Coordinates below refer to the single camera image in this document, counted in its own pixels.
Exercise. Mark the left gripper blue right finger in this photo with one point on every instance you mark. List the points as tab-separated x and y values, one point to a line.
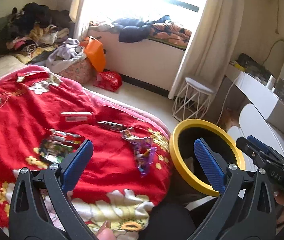
212	164

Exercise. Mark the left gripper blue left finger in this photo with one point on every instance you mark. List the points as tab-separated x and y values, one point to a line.
74	164

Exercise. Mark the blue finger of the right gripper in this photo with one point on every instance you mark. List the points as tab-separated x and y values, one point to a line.
258	144

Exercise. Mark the green black snack packet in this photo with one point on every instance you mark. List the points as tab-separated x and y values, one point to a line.
54	151

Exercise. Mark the yellow rimmed black trash bin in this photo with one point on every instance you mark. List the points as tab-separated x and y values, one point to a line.
181	146

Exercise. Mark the person's left hand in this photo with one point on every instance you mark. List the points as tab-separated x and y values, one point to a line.
105	232

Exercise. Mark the white chair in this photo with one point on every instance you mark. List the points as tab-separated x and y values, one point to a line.
252	123

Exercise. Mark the red silver snack wrapper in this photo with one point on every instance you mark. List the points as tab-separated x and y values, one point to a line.
65	137

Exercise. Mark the white dressing table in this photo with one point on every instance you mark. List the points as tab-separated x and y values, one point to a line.
264	100

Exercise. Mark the red rectangular snack box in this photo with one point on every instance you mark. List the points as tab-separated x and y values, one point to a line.
76	116

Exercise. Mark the dark candy wrapper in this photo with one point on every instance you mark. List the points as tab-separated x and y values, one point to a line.
112	125

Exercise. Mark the red floral blanket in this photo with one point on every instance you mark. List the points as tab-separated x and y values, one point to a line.
45	117

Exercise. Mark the purple cartoon snack wrapper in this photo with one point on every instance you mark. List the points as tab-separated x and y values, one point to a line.
143	150

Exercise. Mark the red plastic bag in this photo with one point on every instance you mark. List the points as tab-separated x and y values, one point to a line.
108	80

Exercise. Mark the floral fabric laundry basket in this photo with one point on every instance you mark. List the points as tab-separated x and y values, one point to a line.
81	72

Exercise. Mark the cream curtain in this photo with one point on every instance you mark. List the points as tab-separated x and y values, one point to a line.
209	51

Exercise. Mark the lavender white clothes pile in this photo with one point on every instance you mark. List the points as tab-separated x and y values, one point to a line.
69	53

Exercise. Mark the orange plastic bag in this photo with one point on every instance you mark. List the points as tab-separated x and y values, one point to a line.
94	51

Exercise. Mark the dark clothes pile on bed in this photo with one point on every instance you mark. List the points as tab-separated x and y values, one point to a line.
37	30

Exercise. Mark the dark jacket on windowsill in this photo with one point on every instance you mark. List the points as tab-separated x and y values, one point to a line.
133	30

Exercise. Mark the white wire frame stool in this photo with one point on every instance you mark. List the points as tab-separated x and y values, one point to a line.
193	99

